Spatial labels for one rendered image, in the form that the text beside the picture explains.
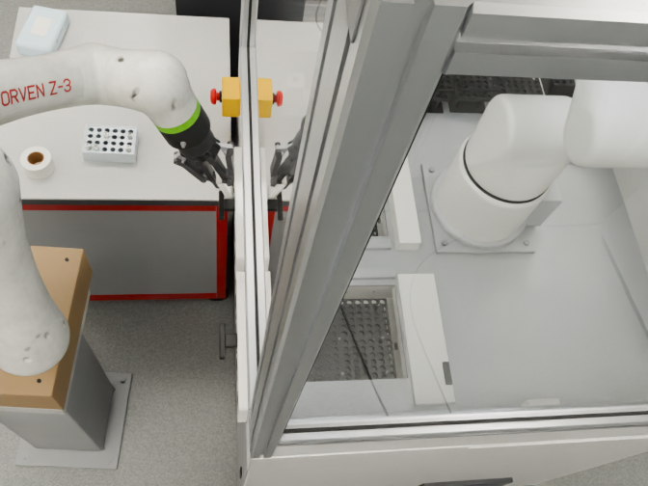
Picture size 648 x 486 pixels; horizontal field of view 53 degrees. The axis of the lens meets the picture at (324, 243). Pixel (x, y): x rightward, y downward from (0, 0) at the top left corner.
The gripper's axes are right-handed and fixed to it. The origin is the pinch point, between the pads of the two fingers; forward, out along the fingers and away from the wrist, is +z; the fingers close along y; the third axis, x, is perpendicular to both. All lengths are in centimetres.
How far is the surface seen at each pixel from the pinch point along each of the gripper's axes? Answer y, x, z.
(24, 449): 88, 37, 66
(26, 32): 53, -55, -5
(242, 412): -2.0, 49.1, 3.2
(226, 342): 1.0, 35.2, 2.7
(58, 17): 46, -61, -2
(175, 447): 46, 39, 83
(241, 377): -2.3, 42.8, 2.0
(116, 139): 29.7, -22.1, 4.6
